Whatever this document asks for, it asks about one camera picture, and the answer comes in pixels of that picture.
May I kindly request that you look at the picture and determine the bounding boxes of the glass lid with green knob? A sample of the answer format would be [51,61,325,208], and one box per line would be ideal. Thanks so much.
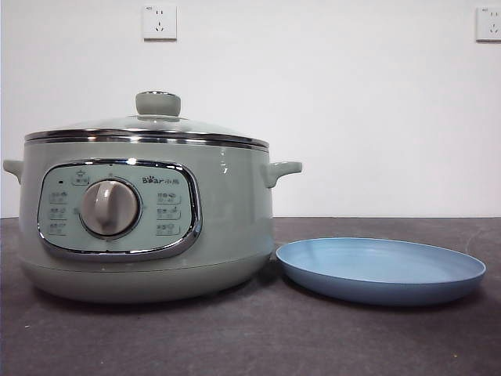
[23,90,271,152]

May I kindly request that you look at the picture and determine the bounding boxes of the pale green electric steamer pot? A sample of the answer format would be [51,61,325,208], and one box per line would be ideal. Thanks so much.
[2,132,303,305]

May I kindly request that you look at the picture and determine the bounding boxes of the blue round plate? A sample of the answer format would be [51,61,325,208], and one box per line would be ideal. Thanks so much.
[276,237,488,307]

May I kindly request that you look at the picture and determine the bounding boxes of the white wall socket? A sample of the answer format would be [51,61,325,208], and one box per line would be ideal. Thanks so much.
[475,6,501,43]
[142,3,178,42]

